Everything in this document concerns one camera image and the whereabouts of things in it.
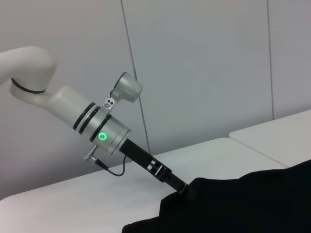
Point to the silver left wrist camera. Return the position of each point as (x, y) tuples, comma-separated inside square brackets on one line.
[(127, 87)]

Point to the black t-shirt with white print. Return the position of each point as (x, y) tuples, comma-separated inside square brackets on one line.
[(243, 206)]

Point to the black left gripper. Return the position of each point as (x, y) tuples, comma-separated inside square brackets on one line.
[(143, 159)]

